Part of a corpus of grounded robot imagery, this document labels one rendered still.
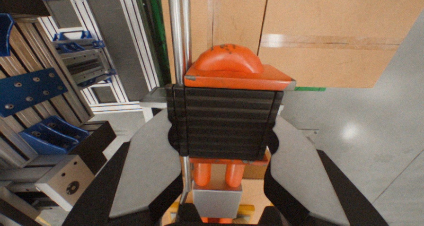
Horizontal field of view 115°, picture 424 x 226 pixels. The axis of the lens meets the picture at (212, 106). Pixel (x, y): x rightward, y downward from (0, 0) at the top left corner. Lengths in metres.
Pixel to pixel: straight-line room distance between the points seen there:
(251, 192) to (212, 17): 0.64
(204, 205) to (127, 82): 1.10
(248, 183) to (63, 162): 0.53
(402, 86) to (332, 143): 0.77
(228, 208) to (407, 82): 2.04
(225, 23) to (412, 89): 1.93
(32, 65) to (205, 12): 0.58
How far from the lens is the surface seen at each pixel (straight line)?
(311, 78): 0.82
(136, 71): 1.15
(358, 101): 1.93
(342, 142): 2.21
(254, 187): 0.48
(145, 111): 0.77
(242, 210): 0.56
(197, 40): 0.65
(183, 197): 0.24
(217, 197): 0.21
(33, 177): 0.60
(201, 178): 0.18
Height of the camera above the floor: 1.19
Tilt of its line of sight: 61 degrees down
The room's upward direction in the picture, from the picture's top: 179 degrees counter-clockwise
